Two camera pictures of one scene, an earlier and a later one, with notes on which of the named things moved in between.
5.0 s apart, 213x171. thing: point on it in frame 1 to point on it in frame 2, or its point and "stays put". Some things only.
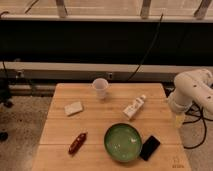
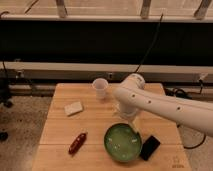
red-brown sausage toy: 75,145 stays put
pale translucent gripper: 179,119 to 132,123
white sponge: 73,108 stays put
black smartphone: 149,147 stays put
